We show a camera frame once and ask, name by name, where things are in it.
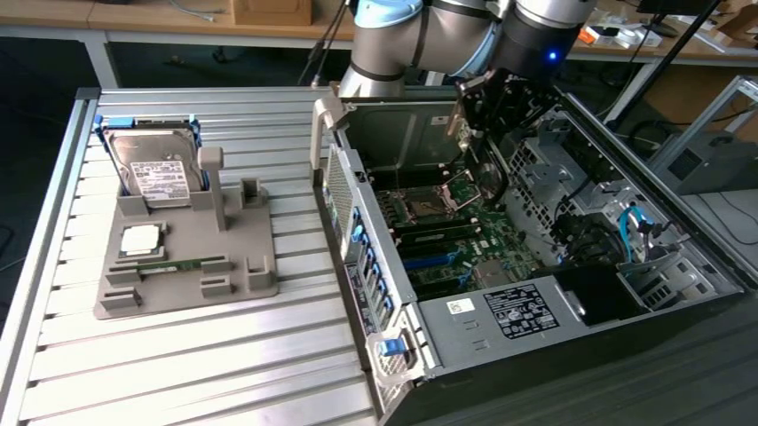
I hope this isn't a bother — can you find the blue expansion slot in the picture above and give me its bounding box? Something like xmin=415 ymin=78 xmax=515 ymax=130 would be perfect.
xmin=404 ymin=254 xmax=452 ymax=271

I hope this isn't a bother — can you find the green motherboard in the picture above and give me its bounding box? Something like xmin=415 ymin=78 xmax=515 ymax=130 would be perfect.
xmin=372 ymin=166 xmax=550 ymax=301

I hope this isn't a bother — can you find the black cable with connector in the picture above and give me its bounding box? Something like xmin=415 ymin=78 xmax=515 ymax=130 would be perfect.
xmin=295 ymin=0 xmax=352 ymax=88

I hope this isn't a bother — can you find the brown cardboard piece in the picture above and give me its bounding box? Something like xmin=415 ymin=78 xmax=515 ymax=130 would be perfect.
xmin=714 ymin=6 xmax=758 ymax=43

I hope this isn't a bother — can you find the black power wire bundle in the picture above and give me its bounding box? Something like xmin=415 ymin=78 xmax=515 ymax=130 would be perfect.
xmin=547 ymin=208 xmax=630 ymax=272

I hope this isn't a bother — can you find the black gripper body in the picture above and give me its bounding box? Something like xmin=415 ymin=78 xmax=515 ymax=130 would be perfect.
xmin=493 ymin=8 xmax=583 ymax=84

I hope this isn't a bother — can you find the light blue wire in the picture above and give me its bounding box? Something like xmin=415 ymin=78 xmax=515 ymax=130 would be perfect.
xmin=616 ymin=201 xmax=654 ymax=264

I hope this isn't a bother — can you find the black tripod pole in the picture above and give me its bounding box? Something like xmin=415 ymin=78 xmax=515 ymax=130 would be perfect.
xmin=600 ymin=0 xmax=727 ymax=127

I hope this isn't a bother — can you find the cluttered wooden desk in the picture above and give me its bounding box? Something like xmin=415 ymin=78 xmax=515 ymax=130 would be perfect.
xmin=562 ymin=0 xmax=758 ymax=128

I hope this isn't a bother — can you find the brown cardboard box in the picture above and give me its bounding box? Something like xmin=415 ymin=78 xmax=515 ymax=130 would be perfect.
xmin=229 ymin=0 xmax=313 ymax=27

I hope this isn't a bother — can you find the silver CPU chip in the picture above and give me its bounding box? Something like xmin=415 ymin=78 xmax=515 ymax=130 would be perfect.
xmin=116 ymin=223 xmax=169 ymax=260

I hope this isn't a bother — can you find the small silver disk bay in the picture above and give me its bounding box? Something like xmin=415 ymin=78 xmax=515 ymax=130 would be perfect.
xmin=615 ymin=248 xmax=715 ymax=312

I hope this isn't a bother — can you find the silver socket cover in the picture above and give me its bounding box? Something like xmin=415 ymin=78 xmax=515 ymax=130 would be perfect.
xmin=440 ymin=168 xmax=484 ymax=210

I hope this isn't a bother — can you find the black monitor with stand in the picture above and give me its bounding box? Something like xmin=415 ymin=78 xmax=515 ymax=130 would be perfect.
xmin=636 ymin=0 xmax=715 ymax=39

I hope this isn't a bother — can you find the light grey cable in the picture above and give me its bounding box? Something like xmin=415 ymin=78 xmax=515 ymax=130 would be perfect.
xmin=168 ymin=0 xmax=231 ymax=22

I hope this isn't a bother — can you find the white box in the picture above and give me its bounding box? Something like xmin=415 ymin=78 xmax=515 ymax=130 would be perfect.
xmin=614 ymin=26 xmax=663 ymax=49

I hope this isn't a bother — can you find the RAM stick with white label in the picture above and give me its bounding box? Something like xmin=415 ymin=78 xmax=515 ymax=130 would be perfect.
xmin=395 ymin=224 xmax=481 ymax=246

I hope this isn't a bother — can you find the silver chipset heatsink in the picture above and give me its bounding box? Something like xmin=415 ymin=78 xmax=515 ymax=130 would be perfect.
xmin=475 ymin=260 xmax=515 ymax=288

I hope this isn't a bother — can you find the open black PC case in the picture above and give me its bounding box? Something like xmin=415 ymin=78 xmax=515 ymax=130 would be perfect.
xmin=311 ymin=86 xmax=752 ymax=426

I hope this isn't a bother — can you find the wooden desk with grey legs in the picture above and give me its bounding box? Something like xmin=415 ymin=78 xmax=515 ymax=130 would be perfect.
xmin=0 ymin=0 xmax=356 ymax=90

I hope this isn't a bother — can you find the large silver disk bay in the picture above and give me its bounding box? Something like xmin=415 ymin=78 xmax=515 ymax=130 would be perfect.
xmin=506 ymin=128 xmax=638 ymax=232

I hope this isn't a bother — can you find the grey computer tower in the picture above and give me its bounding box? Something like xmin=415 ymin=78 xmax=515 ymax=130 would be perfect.
xmin=647 ymin=130 xmax=758 ymax=196

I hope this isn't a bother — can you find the hard disk with blue carrier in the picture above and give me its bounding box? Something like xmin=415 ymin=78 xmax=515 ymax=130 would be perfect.
xmin=92 ymin=114 xmax=207 ymax=210

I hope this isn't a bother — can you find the CPU socket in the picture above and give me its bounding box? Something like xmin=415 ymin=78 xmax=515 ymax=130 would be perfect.
xmin=400 ymin=185 xmax=457 ymax=224

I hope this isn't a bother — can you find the grey parts rack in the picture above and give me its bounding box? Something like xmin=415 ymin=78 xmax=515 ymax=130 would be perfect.
xmin=92 ymin=145 xmax=280 ymax=321

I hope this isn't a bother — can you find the graphics card with metal bracket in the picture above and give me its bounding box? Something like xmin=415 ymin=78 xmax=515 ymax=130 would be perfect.
xmin=447 ymin=99 xmax=511 ymax=209

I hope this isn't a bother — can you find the silver power supply unit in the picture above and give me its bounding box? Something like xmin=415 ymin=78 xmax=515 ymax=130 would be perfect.
xmin=413 ymin=277 xmax=586 ymax=373

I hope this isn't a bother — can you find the aluminium profile frame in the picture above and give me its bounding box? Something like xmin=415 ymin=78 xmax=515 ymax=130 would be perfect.
xmin=647 ymin=74 xmax=758 ymax=161

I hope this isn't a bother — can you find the green RAM stick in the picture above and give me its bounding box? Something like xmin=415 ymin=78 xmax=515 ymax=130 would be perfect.
xmin=135 ymin=260 xmax=205 ymax=273

